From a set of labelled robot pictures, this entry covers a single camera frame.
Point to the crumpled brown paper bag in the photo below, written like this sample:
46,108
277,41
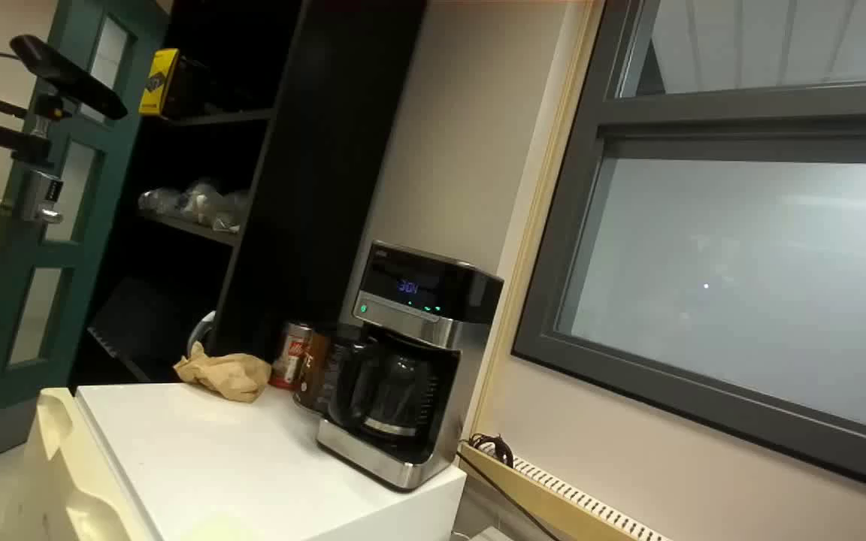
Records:
227,374

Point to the small coffee can grey lid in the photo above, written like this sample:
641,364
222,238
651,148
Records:
288,356

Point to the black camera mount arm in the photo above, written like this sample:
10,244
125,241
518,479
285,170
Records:
2,137

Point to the yellow box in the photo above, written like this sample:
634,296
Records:
160,81

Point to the black shelf unit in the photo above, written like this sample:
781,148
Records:
321,150

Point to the black silver coffee maker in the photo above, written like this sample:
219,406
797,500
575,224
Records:
423,281

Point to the white mini fridge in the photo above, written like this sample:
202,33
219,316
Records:
233,460

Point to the grey window frame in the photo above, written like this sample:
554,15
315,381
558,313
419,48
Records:
733,121

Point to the silver door lock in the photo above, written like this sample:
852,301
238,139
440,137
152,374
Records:
44,196

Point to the clear plastic bags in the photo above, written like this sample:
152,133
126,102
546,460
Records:
197,203

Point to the black camera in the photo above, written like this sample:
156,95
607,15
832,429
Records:
73,76

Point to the large coffee can black lid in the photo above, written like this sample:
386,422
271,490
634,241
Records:
315,374

